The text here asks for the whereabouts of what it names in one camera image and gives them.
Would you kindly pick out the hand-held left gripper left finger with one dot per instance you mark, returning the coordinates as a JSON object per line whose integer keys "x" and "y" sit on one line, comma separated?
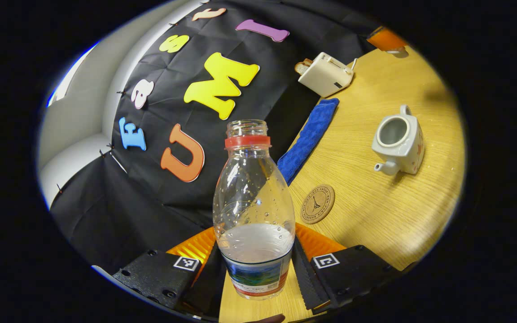
{"x": 207, "y": 287}

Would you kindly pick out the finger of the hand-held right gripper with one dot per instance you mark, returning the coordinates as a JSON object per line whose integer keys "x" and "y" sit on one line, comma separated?
{"x": 386, "y": 40}

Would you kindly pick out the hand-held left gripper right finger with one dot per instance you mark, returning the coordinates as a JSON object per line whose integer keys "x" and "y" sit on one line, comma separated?
{"x": 310, "y": 282}

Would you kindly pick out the round cork coaster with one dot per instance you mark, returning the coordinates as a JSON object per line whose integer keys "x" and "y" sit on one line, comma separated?
{"x": 317, "y": 204}

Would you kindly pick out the clear plastic water bottle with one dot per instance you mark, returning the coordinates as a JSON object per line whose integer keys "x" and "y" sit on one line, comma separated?
{"x": 254, "y": 202}

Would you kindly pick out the white ceramic teacup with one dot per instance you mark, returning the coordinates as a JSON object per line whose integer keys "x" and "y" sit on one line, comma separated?
{"x": 409, "y": 143}

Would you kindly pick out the white toaster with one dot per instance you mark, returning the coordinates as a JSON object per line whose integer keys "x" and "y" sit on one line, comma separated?
{"x": 326, "y": 76}

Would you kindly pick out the bread slice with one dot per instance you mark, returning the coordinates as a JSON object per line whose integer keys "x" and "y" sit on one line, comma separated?
{"x": 303, "y": 67}

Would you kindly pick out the black backdrop cloth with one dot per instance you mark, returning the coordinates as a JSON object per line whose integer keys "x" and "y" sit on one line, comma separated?
{"x": 128, "y": 215}

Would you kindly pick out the blue towel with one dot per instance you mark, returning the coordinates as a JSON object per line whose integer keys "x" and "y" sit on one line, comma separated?
{"x": 308, "y": 139}

